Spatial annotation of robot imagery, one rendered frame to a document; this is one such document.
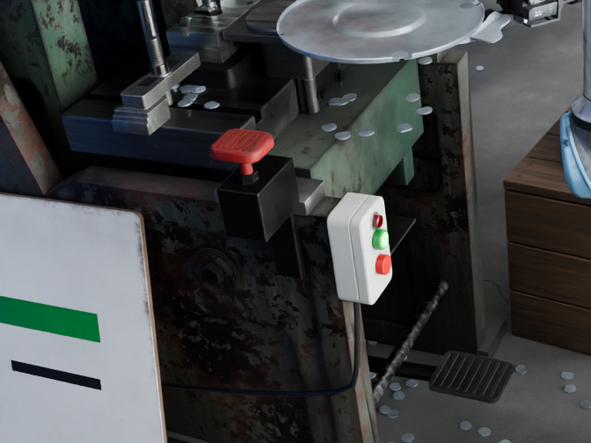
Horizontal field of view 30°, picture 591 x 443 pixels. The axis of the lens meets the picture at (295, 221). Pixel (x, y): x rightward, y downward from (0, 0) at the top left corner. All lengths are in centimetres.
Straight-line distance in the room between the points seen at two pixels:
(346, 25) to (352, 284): 36
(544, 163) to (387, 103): 44
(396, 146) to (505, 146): 111
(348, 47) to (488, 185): 124
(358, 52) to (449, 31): 13
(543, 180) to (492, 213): 59
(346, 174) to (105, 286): 40
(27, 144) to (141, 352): 36
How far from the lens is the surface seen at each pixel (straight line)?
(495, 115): 301
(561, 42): 342
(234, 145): 133
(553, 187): 198
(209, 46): 164
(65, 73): 170
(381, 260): 145
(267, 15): 165
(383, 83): 171
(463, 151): 189
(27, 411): 191
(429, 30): 153
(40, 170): 171
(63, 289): 174
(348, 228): 141
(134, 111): 154
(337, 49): 149
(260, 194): 134
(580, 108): 148
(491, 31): 166
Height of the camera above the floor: 136
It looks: 31 degrees down
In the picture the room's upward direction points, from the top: 10 degrees counter-clockwise
